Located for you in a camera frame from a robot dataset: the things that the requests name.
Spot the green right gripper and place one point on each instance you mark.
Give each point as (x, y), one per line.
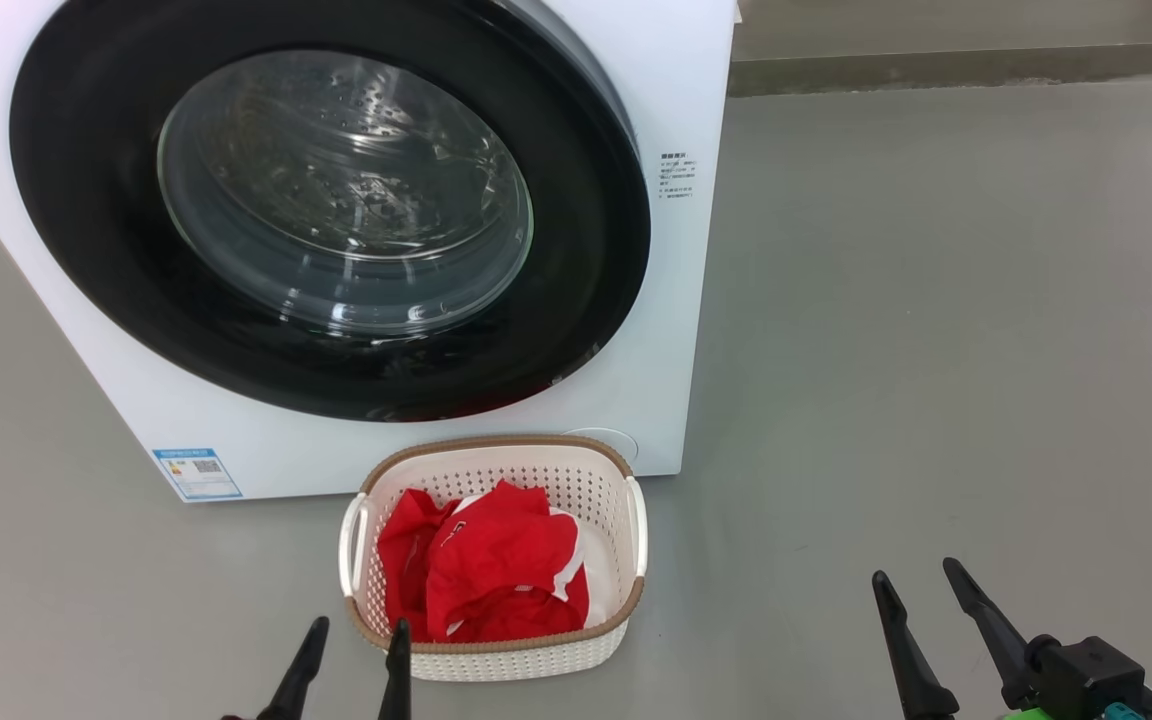
(1021, 714)

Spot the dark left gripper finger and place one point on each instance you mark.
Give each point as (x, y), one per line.
(298, 675)
(396, 675)

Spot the red and white garment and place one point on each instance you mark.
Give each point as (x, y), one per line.
(496, 560)

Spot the dark round washer door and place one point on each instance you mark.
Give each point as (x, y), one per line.
(86, 250)

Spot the cream perforated laundry basket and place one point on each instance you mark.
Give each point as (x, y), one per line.
(506, 665)

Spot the white front-load washing machine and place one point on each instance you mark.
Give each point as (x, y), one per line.
(676, 300)

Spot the blue energy label sticker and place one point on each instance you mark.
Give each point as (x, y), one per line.
(198, 473)

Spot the round white filter cover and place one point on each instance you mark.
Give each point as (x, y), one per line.
(611, 440)

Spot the small text sticker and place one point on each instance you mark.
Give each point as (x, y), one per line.
(679, 175)

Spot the grey skirting board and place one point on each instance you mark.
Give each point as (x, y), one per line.
(936, 70)

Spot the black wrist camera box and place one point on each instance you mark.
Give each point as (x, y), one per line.
(1086, 675)

